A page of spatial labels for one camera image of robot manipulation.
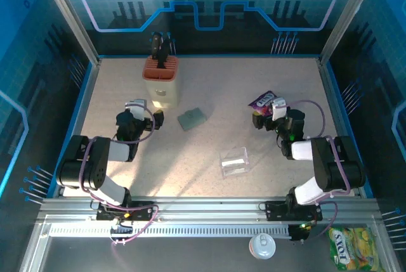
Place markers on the green card holder wallet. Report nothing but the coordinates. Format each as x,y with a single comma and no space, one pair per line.
191,119

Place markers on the clear acrylic card stand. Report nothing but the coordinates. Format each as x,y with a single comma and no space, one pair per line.
234,162

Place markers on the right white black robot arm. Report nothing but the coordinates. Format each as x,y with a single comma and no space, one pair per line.
333,164

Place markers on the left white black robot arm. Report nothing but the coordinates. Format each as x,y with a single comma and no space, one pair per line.
95,170

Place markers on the purple candy bag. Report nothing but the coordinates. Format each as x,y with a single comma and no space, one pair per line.
261,102

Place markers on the cream knife block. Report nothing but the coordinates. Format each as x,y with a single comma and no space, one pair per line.
161,91

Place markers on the black electronics box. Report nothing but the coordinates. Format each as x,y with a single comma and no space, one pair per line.
299,233

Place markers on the yellow green candy bag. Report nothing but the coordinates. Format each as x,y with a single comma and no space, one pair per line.
353,248

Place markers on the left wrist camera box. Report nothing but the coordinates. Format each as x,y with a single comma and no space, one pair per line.
137,108

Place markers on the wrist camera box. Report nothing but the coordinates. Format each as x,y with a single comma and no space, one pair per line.
137,108
278,107

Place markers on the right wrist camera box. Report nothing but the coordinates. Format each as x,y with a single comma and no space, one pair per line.
278,107

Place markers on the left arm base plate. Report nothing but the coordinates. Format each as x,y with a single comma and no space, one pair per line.
142,210

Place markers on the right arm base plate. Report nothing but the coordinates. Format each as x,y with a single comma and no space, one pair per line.
276,210

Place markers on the aluminium frame rail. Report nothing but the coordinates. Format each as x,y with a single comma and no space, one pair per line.
206,207

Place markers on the aluminium frame post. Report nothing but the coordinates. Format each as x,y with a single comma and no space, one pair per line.
71,15
348,15

